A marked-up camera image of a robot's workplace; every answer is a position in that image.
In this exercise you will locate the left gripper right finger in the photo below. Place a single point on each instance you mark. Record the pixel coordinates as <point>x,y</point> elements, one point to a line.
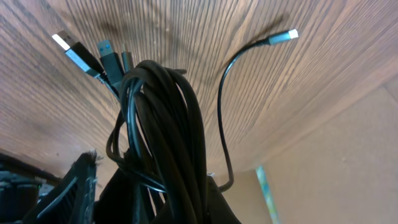
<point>115,205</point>

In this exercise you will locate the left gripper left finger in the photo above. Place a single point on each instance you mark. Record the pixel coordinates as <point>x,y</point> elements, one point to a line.
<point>72,200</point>

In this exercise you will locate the cardboard box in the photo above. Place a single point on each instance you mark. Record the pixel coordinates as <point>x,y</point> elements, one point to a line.
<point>343,171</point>

